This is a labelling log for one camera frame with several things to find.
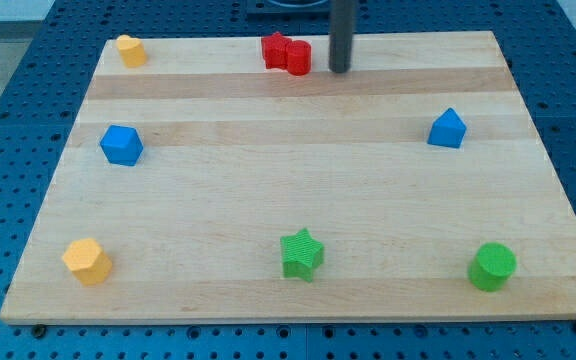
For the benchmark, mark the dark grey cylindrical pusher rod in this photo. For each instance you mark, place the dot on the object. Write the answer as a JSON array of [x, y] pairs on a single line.
[[342, 18]]

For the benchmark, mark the red star block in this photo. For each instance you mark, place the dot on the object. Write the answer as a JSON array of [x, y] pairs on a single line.
[[274, 50]]

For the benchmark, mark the green star block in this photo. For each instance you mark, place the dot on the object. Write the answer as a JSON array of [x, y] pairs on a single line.
[[301, 255]]

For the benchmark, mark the red cylinder block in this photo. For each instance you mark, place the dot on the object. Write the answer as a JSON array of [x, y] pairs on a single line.
[[298, 57]]

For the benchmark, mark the blue pentagon block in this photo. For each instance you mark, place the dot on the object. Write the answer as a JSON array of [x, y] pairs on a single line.
[[448, 130]]

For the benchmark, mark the yellow heart block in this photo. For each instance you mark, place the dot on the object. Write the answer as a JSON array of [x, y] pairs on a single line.
[[131, 50]]

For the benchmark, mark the light wooden board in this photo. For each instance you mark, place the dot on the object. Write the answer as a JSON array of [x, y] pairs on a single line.
[[236, 156]]

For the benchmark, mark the blue cube block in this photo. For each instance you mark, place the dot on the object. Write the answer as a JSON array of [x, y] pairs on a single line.
[[121, 145]]

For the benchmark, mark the green cylinder block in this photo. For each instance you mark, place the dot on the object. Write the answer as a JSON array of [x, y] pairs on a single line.
[[491, 267]]

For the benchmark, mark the yellow hexagon block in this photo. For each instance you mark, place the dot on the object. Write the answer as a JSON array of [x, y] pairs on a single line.
[[87, 261]]

